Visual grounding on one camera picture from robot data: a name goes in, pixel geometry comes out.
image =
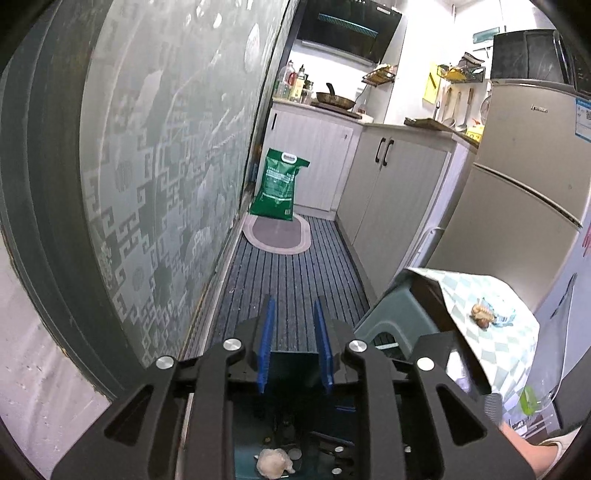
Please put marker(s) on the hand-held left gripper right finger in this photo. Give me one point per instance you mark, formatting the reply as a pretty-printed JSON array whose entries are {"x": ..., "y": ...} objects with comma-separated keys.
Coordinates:
[{"x": 325, "y": 350}]

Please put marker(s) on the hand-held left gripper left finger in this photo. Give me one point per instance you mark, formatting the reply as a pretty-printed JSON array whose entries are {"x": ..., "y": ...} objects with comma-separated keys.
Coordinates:
[{"x": 264, "y": 350}]

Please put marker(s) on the teal plastic bin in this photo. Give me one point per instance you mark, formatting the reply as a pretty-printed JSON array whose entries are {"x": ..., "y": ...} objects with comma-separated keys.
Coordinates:
[{"x": 249, "y": 454}]

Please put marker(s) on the white tissue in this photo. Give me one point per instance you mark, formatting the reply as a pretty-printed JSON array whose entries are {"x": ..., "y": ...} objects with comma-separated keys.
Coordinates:
[{"x": 275, "y": 461}]

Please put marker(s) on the striped grey floor mat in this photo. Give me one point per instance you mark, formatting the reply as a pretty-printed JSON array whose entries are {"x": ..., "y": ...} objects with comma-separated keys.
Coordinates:
[{"x": 286, "y": 281}]

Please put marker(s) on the green plastic stool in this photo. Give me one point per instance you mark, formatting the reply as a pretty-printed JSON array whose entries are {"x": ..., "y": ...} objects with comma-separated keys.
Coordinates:
[{"x": 392, "y": 318}]

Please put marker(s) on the oval grey floor mat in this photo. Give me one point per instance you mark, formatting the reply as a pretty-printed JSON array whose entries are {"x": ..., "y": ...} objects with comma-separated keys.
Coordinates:
[{"x": 277, "y": 235}]

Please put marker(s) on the brown fruit peel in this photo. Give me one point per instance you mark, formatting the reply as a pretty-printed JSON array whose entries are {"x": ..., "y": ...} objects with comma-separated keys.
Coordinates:
[{"x": 481, "y": 314}]

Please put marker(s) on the green rice bag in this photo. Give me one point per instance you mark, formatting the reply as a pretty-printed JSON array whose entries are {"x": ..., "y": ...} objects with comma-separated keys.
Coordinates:
[{"x": 279, "y": 184}]

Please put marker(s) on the green checkered tablecloth table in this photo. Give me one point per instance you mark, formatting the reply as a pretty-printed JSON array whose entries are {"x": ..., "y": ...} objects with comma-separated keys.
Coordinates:
[{"x": 498, "y": 341}]

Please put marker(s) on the white cabinet under stove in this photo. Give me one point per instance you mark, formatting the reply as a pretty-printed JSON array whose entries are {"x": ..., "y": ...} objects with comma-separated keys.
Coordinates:
[{"x": 314, "y": 157}]

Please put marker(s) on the frosted patterned sliding door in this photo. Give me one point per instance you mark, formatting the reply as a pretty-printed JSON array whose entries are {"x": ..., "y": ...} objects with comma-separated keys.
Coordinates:
[{"x": 152, "y": 184}]

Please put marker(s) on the clear bottle with green label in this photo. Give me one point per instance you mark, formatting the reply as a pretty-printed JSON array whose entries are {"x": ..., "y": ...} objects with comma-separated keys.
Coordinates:
[{"x": 528, "y": 401}]

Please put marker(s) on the person's leg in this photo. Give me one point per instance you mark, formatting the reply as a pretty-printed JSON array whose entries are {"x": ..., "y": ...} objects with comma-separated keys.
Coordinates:
[{"x": 526, "y": 450}]

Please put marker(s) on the black induction hob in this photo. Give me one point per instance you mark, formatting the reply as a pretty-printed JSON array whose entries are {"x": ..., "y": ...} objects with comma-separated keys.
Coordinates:
[{"x": 337, "y": 110}]

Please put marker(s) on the wooden cutting board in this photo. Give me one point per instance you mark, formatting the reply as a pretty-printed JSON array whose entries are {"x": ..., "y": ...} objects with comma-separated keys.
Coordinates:
[{"x": 427, "y": 123}]

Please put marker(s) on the clear oil bottle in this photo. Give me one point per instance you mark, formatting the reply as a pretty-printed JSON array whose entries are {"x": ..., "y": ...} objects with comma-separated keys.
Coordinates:
[{"x": 363, "y": 104}]

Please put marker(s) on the frying pan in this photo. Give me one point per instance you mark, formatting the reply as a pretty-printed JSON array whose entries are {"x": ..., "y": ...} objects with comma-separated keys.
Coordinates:
[{"x": 334, "y": 98}]

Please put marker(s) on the silver refrigerator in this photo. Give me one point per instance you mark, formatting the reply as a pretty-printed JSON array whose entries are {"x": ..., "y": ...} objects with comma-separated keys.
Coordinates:
[{"x": 517, "y": 184}]

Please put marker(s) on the row of condiment bottles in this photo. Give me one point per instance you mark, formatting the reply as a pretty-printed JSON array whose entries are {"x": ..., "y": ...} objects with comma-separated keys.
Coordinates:
[{"x": 293, "y": 85}]

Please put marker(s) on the hanging kitchen utensils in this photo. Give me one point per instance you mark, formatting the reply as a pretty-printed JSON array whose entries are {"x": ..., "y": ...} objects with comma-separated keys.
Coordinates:
[{"x": 455, "y": 108}]

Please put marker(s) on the black range hood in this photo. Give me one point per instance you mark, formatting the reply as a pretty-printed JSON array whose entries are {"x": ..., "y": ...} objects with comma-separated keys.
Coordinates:
[{"x": 351, "y": 27}]

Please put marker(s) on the black microwave oven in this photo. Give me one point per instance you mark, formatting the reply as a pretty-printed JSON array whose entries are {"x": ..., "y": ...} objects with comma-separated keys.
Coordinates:
[{"x": 531, "y": 57}]

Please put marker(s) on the yellow wall sheet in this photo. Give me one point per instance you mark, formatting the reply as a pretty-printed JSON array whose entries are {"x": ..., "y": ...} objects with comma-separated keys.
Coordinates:
[{"x": 431, "y": 85}]

